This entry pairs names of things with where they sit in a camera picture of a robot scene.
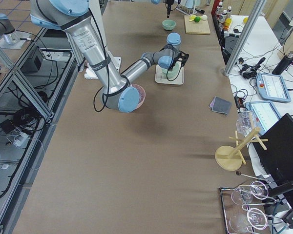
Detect teach pendant tablet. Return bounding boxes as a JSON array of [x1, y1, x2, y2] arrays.
[[245, 101, 281, 135], [256, 73, 291, 103]]

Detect yellow cap bottle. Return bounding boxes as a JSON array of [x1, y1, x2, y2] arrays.
[[223, 17, 232, 28]]

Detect cream rabbit tray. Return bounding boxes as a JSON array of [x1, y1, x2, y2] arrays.
[[155, 65, 184, 85]]

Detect pink bowl with ice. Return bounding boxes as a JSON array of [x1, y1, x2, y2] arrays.
[[131, 84, 146, 109]]

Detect wooden mug tree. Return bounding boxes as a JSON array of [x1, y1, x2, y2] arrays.
[[214, 114, 269, 171]]

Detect black tray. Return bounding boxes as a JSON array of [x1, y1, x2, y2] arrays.
[[219, 187, 288, 234]]

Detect grey folded cloth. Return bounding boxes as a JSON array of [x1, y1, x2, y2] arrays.
[[209, 96, 232, 115]]

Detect wine glass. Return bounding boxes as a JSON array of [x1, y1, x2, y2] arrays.
[[231, 180, 268, 205], [229, 208, 268, 234]]

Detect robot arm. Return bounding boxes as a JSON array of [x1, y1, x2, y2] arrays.
[[30, 0, 189, 113], [151, 0, 174, 19]]

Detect green lime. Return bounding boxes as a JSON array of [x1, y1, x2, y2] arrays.
[[194, 16, 201, 22]]

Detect green bowl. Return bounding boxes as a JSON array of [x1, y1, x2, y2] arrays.
[[164, 61, 181, 78], [162, 19, 176, 31]]

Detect lemon slice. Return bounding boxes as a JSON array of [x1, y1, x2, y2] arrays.
[[189, 15, 197, 22]]

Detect aluminium frame post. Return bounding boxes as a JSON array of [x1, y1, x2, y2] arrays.
[[223, 0, 267, 77]]

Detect black monitor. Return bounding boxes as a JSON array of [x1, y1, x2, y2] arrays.
[[253, 114, 293, 209]]

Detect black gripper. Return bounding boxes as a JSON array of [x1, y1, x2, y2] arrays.
[[166, 0, 173, 19], [173, 51, 189, 68]]

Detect white garlic bulb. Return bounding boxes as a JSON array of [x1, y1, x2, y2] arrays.
[[201, 15, 208, 20]]

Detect wooden cutting board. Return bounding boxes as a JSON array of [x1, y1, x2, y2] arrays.
[[184, 15, 210, 35]]

